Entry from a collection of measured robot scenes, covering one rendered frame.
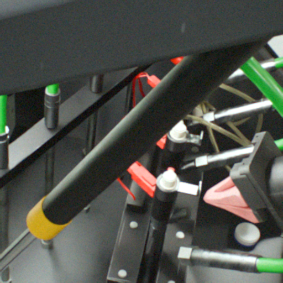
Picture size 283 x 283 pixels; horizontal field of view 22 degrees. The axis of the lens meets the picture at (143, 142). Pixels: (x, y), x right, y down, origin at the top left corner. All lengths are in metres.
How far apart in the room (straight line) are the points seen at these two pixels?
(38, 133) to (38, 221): 0.54
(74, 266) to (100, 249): 0.05
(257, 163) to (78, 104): 0.29
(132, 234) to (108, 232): 0.19
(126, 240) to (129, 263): 0.04
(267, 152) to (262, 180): 0.03
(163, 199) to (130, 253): 0.14
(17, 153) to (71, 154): 0.37
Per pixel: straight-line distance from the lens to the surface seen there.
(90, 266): 1.12
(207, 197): 0.84
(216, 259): 0.75
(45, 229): 0.38
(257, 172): 0.76
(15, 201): 1.19
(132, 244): 0.97
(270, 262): 0.72
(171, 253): 0.97
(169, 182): 0.83
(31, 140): 0.91
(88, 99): 0.97
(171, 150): 0.90
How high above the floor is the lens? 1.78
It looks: 47 degrees down
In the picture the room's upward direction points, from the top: 10 degrees clockwise
